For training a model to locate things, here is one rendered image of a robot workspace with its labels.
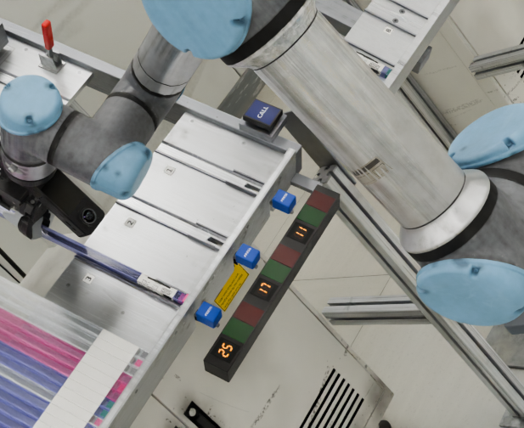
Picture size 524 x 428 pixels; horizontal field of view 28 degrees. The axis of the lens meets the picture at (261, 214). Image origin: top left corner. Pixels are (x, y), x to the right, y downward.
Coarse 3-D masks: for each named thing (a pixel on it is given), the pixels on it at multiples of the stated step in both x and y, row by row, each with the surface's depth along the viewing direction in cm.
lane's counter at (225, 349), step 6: (222, 342) 149; (228, 342) 149; (216, 348) 149; (222, 348) 149; (228, 348) 148; (234, 348) 148; (216, 354) 148; (222, 354) 148; (228, 354) 148; (234, 354) 148; (228, 360) 147
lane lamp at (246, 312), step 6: (240, 306) 152; (246, 306) 152; (252, 306) 152; (240, 312) 152; (246, 312) 152; (252, 312) 152; (258, 312) 152; (240, 318) 151; (246, 318) 151; (252, 318) 151; (258, 318) 151; (252, 324) 150
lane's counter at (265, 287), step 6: (258, 282) 154; (264, 282) 154; (270, 282) 154; (252, 288) 154; (258, 288) 154; (264, 288) 154; (270, 288) 154; (276, 288) 154; (252, 294) 153; (258, 294) 153; (264, 294) 153; (270, 294) 153; (264, 300) 153
